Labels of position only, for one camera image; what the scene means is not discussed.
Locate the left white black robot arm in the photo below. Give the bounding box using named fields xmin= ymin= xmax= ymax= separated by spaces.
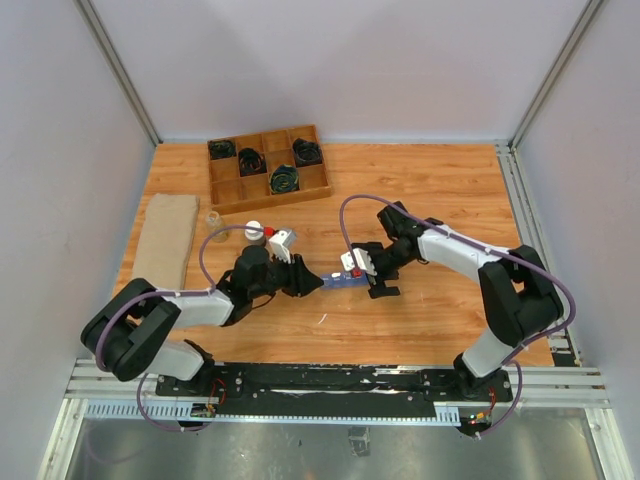
xmin=80 ymin=245 xmax=323 ymax=396

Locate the blue weekly pill organizer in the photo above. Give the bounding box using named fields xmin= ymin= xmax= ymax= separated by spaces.
xmin=321 ymin=272 xmax=369 ymax=289

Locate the wooden compartment tray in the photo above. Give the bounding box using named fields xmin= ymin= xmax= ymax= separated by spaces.
xmin=207 ymin=124 xmax=332 ymax=214

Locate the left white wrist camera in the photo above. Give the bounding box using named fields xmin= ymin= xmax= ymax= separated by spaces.
xmin=268 ymin=228 xmax=296 ymax=264

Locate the grey slotted cable duct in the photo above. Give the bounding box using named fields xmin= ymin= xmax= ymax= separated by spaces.
xmin=84 ymin=400 xmax=462 ymax=427

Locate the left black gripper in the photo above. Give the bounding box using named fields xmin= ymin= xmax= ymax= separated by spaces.
xmin=250 ymin=249 xmax=324 ymax=299

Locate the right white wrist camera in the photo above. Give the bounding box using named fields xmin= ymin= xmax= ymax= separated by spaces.
xmin=340 ymin=248 xmax=377 ymax=276

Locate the brown bottle with white cap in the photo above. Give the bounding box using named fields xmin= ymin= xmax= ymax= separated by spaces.
xmin=245 ymin=220 xmax=266 ymax=246

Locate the clear jar of yellow pills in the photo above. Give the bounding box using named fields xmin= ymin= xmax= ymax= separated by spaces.
xmin=205 ymin=210 xmax=229 ymax=243

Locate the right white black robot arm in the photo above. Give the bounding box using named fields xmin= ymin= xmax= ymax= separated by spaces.
xmin=341 ymin=202 xmax=564 ymax=400

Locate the folded beige cloth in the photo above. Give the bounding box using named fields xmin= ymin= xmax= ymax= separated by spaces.
xmin=131 ymin=194 xmax=199 ymax=291

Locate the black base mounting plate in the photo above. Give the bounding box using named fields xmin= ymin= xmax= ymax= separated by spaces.
xmin=155 ymin=362 xmax=513 ymax=418

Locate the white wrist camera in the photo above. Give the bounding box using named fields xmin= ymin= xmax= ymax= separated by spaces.
xmin=340 ymin=248 xmax=377 ymax=276
xmin=268 ymin=228 xmax=296 ymax=264

